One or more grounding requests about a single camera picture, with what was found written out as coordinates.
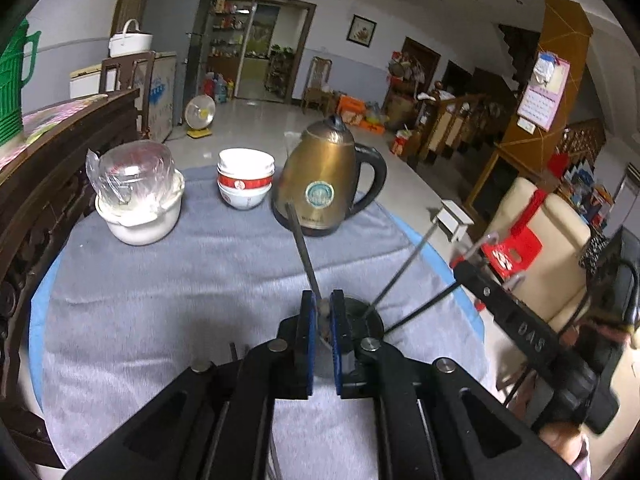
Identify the brown wooden chair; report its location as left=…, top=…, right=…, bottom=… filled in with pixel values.
left=301, top=56, right=333, bottom=116

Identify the cream sofa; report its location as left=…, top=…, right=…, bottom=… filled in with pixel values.
left=492, top=176, right=593, bottom=321

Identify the wooden door frame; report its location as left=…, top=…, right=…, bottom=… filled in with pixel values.
left=205, top=0, right=317, bottom=106

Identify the white lidded pot with handle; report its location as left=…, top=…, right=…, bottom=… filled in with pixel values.
left=109, top=19, right=154, bottom=58

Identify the dark metal chopstick holder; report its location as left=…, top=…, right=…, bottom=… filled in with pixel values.
left=314, top=296, right=387, bottom=381

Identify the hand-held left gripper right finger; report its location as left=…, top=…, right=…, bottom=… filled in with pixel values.
left=330, top=289, right=581, bottom=480

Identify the wooden pillar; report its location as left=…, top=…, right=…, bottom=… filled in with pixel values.
left=465, top=0, right=593, bottom=221

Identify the pink wall calendar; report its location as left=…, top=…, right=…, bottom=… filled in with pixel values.
left=516, top=51, right=572, bottom=132

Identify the green thermos flask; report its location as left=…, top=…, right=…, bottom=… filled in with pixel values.
left=0, top=20, right=41, bottom=148

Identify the dark wooden chopstick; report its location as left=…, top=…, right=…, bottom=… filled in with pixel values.
left=384, top=280, right=463, bottom=336
left=362, top=220, right=446, bottom=318
left=285, top=201, right=326, bottom=311

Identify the grey table cloth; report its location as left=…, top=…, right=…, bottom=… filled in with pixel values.
left=40, top=162, right=488, bottom=480

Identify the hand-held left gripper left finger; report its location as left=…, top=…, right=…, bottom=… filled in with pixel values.
left=62, top=290, right=317, bottom=480

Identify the wooden staircase railing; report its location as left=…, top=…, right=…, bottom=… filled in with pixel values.
left=420, top=80, right=516, bottom=161

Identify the pink checkered sideboard cover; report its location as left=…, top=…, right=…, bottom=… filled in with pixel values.
left=0, top=99, right=108, bottom=168

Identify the grey refrigerator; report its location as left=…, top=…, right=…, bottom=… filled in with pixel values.
left=140, top=0, right=213, bottom=133

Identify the dark wooden chair back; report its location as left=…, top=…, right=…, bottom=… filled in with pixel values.
left=100, top=51, right=156, bottom=138

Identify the clear plastic bag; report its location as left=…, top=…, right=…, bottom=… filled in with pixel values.
left=86, top=141, right=177, bottom=208

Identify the person's right hand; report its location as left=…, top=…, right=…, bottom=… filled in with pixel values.
left=537, top=422, right=593, bottom=468

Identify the white chest freezer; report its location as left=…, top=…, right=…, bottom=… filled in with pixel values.
left=70, top=50, right=179, bottom=143

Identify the orange cardboard box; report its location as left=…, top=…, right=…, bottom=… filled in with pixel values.
left=336, top=95, right=368, bottom=126

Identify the white ceramic pot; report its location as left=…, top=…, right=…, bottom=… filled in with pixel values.
left=95, top=167, right=186, bottom=247

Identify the framed wall picture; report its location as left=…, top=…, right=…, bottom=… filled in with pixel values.
left=346, top=14, right=377, bottom=43

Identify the blue table cover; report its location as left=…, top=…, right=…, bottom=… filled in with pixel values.
left=27, top=210, right=488, bottom=461

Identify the carved wooden sideboard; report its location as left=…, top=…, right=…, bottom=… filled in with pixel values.
left=0, top=87, right=143, bottom=466

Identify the gold electric kettle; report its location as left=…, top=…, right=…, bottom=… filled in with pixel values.
left=271, top=115, right=388, bottom=237

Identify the red gift box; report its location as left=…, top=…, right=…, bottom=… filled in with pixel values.
left=391, top=130, right=423, bottom=158

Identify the small white stool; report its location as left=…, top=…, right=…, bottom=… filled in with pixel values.
left=431, top=200, right=475, bottom=243

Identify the red child chair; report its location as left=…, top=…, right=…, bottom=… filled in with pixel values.
left=450, top=232, right=543, bottom=311

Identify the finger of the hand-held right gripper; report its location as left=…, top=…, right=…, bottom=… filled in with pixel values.
left=450, top=257, right=503, bottom=308

